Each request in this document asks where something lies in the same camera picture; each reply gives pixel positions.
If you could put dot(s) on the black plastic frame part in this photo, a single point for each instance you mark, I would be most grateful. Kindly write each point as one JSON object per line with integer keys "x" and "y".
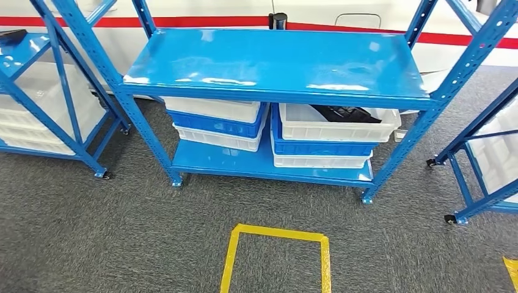
{"x": 12, "y": 35}

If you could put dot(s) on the blue metal shelf rack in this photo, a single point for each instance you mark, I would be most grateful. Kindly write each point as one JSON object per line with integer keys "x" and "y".
{"x": 275, "y": 60}
{"x": 485, "y": 161}
{"x": 24, "y": 56}

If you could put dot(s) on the blue plastic crate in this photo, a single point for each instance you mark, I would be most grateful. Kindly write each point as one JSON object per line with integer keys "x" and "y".
{"x": 214, "y": 125}
{"x": 319, "y": 147}

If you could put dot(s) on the white floor outlet plate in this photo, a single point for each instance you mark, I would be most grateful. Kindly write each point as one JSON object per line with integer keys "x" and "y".
{"x": 399, "y": 135}

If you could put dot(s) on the black stanchion post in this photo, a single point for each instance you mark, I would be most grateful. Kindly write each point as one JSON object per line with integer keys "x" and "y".
{"x": 277, "y": 21}

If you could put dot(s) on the yellow floor tape square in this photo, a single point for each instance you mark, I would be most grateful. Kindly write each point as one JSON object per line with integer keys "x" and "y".
{"x": 230, "y": 258}

